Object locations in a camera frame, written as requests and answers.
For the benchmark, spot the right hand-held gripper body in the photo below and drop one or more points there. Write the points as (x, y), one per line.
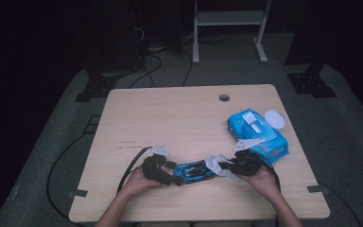
(245, 164)

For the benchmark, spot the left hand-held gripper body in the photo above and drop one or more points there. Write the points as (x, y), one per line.
(154, 168)

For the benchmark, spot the white wet wipe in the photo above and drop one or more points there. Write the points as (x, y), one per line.
(213, 164)

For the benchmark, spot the blue wet wipes packet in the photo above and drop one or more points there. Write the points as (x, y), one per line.
(264, 138)

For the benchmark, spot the person's left hand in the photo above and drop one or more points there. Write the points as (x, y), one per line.
(137, 184)

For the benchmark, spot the person's right hand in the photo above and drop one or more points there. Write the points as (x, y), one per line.
(263, 183)

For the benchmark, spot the white oval packet lid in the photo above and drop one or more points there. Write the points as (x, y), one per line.
(275, 118)

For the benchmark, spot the grey tape strip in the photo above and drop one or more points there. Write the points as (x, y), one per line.
(77, 193)
(318, 188)

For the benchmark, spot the black stand base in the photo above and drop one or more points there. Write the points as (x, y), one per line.
(310, 84)
(97, 86)

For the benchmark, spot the dark equipment tower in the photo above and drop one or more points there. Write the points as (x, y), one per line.
(113, 47)

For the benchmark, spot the white metal stand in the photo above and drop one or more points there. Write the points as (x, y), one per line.
(230, 18)

